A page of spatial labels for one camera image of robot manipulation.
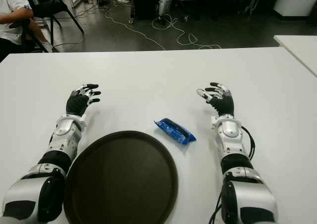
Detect right robot hand black silver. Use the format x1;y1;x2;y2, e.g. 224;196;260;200
196;81;235;117

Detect left robot hand black silver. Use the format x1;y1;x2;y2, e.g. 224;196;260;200
64;83;102;117

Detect blue Oreo cookie pack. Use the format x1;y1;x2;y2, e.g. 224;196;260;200
153;118;197;146

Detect dark brown round tray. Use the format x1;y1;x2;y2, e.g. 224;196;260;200
63;130;179;224

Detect white side table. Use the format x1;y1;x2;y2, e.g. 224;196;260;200
273;35;317;77

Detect black folding chair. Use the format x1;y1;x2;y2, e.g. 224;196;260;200
24;0;85;53

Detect seated person white shirt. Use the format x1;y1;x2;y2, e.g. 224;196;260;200
0;0;54;63

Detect silver humanoid robot leg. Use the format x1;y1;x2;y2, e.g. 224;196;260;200
158;0;176;21

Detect black cabinet on casters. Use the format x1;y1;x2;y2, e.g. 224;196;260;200
127;0;159;24

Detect white curved panel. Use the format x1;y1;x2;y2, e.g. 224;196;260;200
273;0;317;18

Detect black cables of right arm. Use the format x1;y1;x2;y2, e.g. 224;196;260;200
241;126;256;160

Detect white cable on floor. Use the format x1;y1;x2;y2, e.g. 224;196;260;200
103;5;222;51

